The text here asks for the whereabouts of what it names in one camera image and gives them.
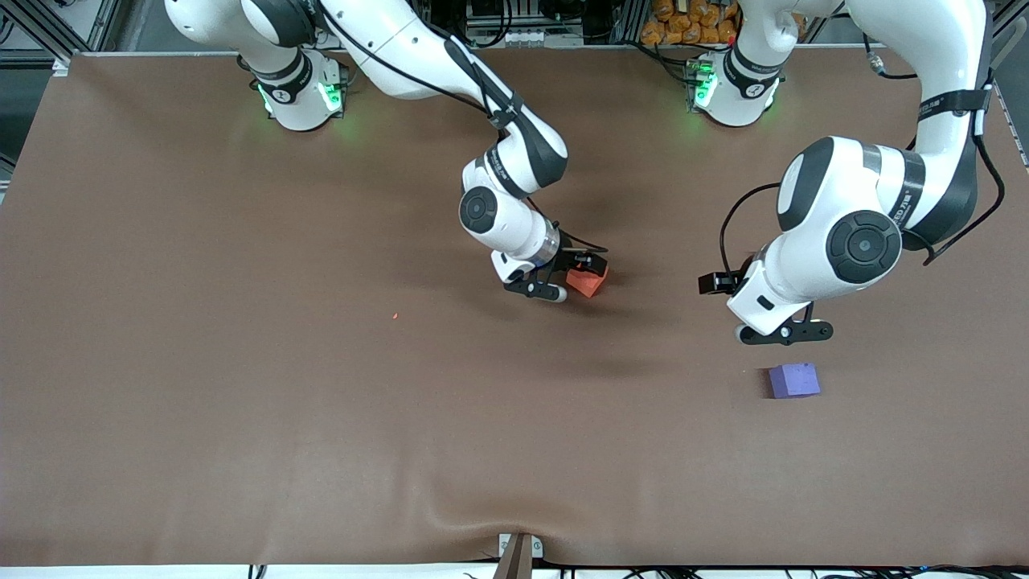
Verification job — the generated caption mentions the brown mounting pole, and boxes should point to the brown mounting pole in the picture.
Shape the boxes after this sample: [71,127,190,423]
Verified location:
[492,536,535,579]

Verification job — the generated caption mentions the pile of orange objects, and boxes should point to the pile of orange objects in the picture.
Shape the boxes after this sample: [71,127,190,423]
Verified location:
[640,0,740,46]

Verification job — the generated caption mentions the white power strip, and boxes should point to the white power strip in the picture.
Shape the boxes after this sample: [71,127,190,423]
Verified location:
[465,27,557,47]

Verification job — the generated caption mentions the aluminium frame profiles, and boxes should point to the aluminium frame profiles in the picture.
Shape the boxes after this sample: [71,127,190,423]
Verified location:
[985,0,1029,57]
[0,0,121,67]

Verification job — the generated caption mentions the orange foam block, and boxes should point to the orange foam block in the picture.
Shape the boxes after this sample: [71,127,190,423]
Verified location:
[565,265,610,299]

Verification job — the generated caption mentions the grey metal clamp bracket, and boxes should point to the grey metal clamp bracket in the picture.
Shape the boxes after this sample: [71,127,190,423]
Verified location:
[497,532,545,562]

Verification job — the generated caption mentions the table cover mat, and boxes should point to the table cover mat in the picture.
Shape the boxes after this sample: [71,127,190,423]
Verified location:
[0,44,1029,568]

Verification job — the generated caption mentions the purple foam block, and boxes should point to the purple foam block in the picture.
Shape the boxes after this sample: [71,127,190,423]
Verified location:
[768,362,822,400]

